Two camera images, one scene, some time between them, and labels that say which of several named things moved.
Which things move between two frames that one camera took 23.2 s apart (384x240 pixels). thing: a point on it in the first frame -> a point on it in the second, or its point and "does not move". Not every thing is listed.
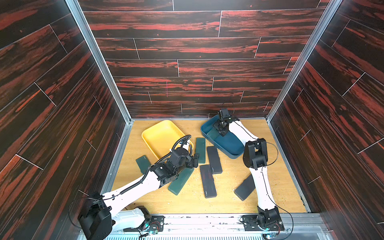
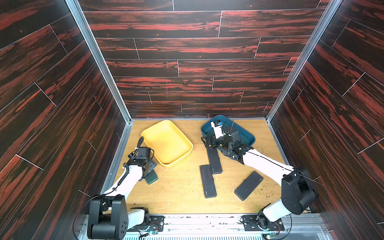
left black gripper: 195,160 -> 151,163
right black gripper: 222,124 -> 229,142
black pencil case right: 245,188 does not move
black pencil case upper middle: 214,160 does not move
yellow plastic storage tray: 161,137 does not move
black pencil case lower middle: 208,181 does not move
